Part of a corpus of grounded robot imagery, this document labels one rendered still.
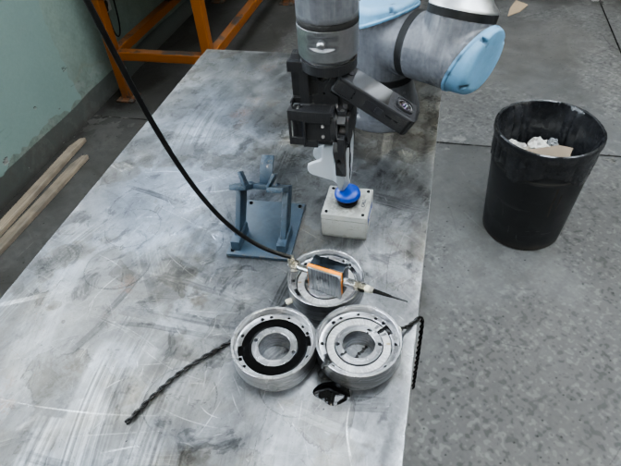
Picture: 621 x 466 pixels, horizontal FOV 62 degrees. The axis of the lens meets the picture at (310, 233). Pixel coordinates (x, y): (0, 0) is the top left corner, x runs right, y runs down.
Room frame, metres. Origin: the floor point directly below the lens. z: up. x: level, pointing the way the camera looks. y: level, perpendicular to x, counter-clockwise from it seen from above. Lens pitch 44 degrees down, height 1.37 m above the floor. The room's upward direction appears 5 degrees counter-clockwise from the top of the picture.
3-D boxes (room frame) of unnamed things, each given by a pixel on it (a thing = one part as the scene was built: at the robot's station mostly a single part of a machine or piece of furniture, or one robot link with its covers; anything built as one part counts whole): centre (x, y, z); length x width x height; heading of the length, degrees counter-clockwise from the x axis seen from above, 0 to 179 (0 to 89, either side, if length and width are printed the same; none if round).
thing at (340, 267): (0.45, -0.04, 0.85); 0.17 x 0.02 x 0.04; 61
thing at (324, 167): (0.60, -0.03, 0.92); 0.06 x 0.03 x 0.09; 74
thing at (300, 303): (0.47, -0.02, 0.82); 0.10 x 0.10 x 0.04
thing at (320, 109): (0.62, -0.03, 1.02); 0.09 x 0.08 x 0.12; 74
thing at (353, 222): (0.62, -0.06, 0.82); 0.08 x 0.07 x 0.05; 164
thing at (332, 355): (0.36, -0.05, 0.82); 0.08 x 0.08 x 0.02
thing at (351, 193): (0.61, -0.06, 0.84); 0.04 x 0.04 x 0.05
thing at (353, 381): (0.36, -0.05, 0.82); 0.10 x 0.10 x 0.04
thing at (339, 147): (0.59, -0.05, 0.96); 0.05 x 0.02 x 0.09; 164
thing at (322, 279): (0.45, -0.01, 0.85); 0.05 x 0.02 x 0.04; 61
